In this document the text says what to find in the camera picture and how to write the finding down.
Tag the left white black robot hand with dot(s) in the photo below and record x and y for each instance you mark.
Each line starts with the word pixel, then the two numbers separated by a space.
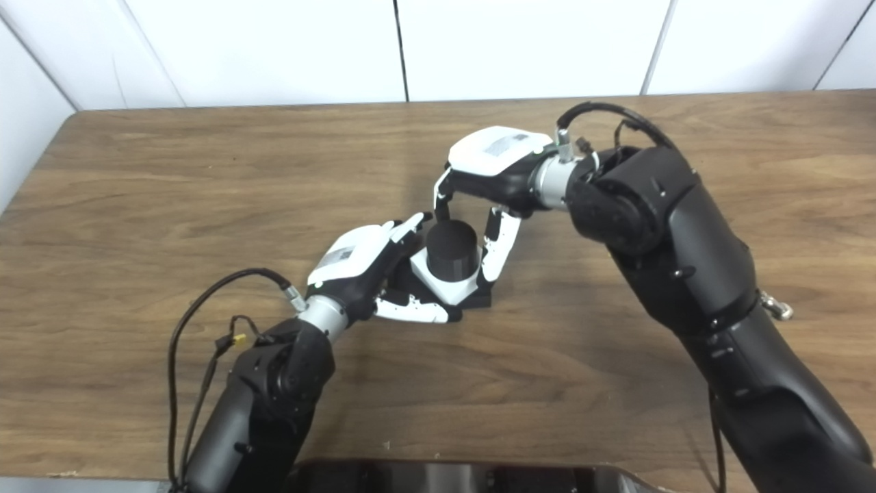
pixel 349 253

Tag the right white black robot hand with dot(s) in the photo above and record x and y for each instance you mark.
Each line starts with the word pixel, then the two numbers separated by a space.
pixel 496 154

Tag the black cylindrical peg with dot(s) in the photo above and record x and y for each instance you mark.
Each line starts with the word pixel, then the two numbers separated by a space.
pixel 452 250

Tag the white square piece with hole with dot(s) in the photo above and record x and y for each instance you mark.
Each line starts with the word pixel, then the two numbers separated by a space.
pixel 445 291

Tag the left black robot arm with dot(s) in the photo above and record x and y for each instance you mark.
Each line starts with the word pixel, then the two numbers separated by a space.
pixel 267 397

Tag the silver plug on right arm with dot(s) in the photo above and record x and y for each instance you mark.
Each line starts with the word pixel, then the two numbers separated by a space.
pixel 777 306

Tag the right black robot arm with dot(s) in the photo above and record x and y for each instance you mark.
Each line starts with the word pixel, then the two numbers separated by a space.
pixel 684 239

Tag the dark robot torso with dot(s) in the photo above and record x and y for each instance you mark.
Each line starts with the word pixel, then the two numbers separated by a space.
pixel 465 478

